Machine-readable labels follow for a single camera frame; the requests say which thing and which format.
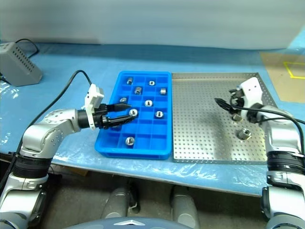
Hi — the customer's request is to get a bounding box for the yellow tape marking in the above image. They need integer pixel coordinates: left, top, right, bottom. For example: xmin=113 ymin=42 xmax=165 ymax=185
xmin=283 ymin=61 xmax=305 ymax=79

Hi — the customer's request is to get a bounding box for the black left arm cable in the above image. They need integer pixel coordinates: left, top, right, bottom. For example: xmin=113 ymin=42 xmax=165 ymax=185
xmin=0 ymin=70 xmax=93 ymax=189

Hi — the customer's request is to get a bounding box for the grey rounded robot leg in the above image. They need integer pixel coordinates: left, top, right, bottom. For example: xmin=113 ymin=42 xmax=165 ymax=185
xmin=102 ymin=187 xmax=131 ymax=219
xmin=171 ymin=186 xmax=200 ymax=228

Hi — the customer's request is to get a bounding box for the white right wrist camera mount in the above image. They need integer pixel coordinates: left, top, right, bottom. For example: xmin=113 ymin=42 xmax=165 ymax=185
xmin=238 ymin=76 xmax=264 ymax=113

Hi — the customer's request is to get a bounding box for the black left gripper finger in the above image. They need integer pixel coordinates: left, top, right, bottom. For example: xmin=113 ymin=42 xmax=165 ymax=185
xmin=106 ymin=103 xmax=132 ymax=113
xmin=105 ymin=114 xmax=134 ymax=129

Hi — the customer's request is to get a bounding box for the black device cable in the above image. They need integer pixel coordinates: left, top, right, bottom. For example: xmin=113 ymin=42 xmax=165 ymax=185
xmin=15 ymin=39 xmax=39 ymax=58

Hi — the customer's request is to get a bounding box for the brown mat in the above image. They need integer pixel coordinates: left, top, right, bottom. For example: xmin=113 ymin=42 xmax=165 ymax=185
xmin=259 ymin=52 xmax=305 ymax=104

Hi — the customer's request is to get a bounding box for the blue-grey rounded chest shell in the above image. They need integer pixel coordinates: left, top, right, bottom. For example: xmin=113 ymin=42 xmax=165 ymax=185
xmin=73 ymin=216 xmax=184 ymax=229

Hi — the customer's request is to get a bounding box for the blue plastic table cover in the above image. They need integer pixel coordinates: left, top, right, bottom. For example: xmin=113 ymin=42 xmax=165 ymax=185
xmin=0 ymin=28 xmax=305 ymax=198

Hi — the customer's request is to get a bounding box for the white foam backdrop board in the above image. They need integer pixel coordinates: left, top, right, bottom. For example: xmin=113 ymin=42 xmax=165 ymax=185
xmin=0 ymin=0 xmax=305 ymax=51

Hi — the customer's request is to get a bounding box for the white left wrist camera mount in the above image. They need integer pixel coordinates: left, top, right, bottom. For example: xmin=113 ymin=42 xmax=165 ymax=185
xmin=83 ymin=83 xmax=105 ymax=131

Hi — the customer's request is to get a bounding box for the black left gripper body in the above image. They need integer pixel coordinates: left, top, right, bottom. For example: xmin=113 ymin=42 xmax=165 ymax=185
xmin=92 ymin=104 xmax=112 ymax=130

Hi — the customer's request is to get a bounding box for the perforated metal tray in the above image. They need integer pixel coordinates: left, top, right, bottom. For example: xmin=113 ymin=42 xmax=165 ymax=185
xmin=171 ymin=72 xmax=279 ymax=165

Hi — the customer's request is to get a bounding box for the blue compartment tray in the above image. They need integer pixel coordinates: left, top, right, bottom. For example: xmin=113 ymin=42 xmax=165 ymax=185
xmin=94 ymin=70 xmax=173 ymax=160

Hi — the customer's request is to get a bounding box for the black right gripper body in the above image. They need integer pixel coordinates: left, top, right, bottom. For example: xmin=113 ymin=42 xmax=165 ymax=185
xmin=228 ymin=88 xmax=246 ymax=112

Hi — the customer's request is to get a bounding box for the grey vented device box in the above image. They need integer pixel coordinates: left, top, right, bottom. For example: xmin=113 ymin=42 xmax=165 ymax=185
xmin=0 ymin=42 xmax=43 ymax=87

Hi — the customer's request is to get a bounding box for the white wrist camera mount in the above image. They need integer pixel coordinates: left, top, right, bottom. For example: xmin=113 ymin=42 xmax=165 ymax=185
xmin=83 ymin=83 xmax=105 ymax=131
xmin=238 ymin=76 xmax=264 ymax=113

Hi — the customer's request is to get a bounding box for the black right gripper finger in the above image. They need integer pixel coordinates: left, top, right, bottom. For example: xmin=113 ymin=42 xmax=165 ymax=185
xmin=214 ymin=97 xmax=236 ymax=113

